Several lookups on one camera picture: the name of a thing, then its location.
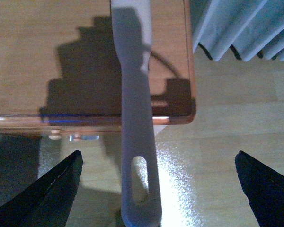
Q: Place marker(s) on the wooden drawer knob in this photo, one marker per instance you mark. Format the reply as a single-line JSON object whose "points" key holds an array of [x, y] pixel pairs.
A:
{"points": [[55, 134]]}

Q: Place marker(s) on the pale grey curtain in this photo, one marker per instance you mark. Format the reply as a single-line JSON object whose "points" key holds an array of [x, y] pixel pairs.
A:
{"points": [[250, 26]]}

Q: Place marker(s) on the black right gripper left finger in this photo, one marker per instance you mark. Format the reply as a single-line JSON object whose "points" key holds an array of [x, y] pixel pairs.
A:
{"points": [[48, 201]]}

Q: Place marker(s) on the beige hand brush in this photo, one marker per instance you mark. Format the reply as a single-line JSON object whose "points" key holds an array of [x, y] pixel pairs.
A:
{"points": [[132, 34]]}

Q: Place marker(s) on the wooden nightstand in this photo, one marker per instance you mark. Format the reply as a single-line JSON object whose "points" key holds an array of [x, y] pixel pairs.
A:
{"points": [[59, 69]]}

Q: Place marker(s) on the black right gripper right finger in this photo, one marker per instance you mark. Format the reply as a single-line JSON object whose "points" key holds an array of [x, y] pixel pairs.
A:
{"points": [[264, 188]]}

